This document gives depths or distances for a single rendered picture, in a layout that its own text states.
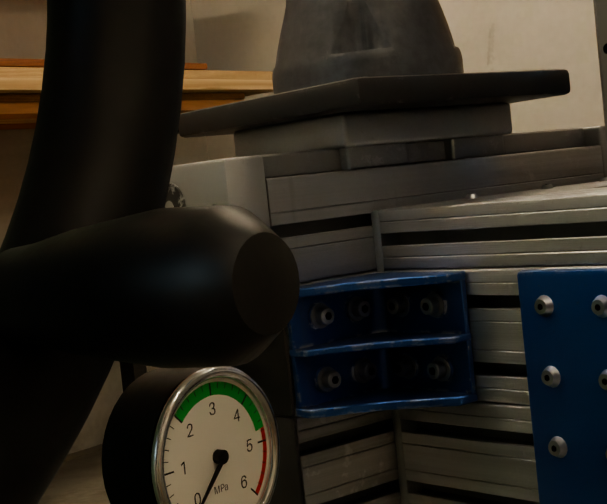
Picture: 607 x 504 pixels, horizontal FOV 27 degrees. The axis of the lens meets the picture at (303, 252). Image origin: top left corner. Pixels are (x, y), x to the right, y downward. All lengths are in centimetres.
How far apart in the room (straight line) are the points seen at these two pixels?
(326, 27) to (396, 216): 16
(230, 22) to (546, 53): 118
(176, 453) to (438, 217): 46
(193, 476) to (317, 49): 56
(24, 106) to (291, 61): 227
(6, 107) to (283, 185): 234
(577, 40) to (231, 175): 293
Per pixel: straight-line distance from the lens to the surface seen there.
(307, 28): 96
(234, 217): 18
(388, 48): 93
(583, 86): 371
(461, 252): 84
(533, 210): 80
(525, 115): 378
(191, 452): 43
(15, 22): 391
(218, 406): 44
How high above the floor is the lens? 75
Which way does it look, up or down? 3 degrees down
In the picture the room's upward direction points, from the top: 6 degrees counter-clockwise
